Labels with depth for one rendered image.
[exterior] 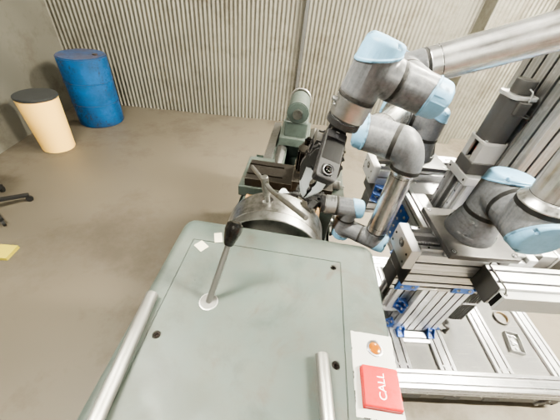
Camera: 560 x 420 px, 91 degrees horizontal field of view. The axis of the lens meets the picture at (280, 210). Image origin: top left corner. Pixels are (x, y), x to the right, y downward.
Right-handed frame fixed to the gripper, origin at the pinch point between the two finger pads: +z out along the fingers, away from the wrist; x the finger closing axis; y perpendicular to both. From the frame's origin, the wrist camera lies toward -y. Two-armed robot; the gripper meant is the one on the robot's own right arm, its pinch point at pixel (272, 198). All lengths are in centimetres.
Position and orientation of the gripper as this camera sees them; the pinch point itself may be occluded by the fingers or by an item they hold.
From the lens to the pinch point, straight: 107.4
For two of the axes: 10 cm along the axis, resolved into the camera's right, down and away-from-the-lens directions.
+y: 1.2, -6.4, 7.5
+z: -9.9, -1.5, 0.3
